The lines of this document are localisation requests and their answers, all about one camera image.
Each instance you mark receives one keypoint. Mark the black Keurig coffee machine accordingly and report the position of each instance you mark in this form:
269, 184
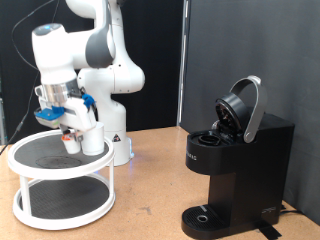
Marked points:
246, 166

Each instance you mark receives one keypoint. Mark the black tape strip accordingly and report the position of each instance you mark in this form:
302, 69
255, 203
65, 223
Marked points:
269, 232

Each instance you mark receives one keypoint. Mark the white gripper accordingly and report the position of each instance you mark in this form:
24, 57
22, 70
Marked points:
80, 116

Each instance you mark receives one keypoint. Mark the white two-tier turntable stand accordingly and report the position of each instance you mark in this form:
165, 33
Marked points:
40, 150

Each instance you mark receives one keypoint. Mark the white mug with green tape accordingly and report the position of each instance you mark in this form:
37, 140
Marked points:
94, 141

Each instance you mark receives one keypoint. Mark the grey backdrop panel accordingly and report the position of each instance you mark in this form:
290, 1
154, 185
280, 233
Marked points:
253, 40

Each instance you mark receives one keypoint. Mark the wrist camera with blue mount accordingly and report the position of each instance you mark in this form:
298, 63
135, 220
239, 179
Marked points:
49, 115

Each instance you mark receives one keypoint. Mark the black backdrop curtain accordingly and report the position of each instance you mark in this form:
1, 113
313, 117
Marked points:
156, 50

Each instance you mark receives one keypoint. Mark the orange rimmed coffee pod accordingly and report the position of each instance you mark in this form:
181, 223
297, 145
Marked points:
72, 147

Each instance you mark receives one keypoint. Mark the silver vertical metal pole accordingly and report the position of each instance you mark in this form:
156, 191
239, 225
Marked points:
182, 63

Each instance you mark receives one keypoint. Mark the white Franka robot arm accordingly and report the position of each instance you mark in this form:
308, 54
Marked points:
113, 76

